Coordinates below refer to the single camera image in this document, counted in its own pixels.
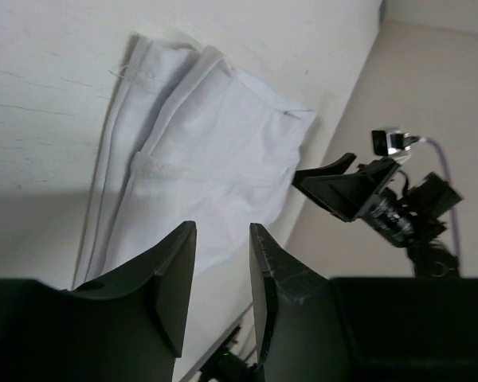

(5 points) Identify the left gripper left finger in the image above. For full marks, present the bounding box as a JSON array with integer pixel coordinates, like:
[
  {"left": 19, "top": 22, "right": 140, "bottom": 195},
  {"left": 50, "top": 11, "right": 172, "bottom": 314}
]
[{"left": 0, "top": 221, "right": 197, "bottom": 381}]

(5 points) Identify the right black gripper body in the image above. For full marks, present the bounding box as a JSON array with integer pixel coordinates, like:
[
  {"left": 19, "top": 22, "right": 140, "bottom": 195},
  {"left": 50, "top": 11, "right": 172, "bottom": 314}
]
[{"left": 351, "top": 158, "right": 419, "bottom": 245}]

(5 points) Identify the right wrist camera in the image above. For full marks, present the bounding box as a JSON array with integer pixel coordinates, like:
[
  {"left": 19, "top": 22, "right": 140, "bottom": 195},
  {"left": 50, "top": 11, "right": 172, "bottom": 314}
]
[{"left": 370, "top": 127, "right": 420, "bottom": 157}]

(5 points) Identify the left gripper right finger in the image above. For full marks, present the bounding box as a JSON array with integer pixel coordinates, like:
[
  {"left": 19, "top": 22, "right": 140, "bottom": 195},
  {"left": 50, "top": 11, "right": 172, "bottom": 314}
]
[{"left": 249, "top": 224, "right": 478, "bottom": 381}]

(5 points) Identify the white skirt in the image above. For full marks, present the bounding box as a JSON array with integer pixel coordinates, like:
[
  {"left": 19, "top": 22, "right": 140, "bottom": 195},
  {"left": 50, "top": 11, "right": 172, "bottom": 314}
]
[{"left": 73, "top": 37, "right": 316, "bottom": 286}]

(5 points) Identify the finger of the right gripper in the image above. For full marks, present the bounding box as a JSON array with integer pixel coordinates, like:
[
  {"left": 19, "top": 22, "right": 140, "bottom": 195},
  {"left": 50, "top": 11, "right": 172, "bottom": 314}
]
[
  {"left": 300, "top": 169, "right": 376, "bottom": 222},
  {"left": 294, "top": 153, "right": 356, "bottom": 184}
]

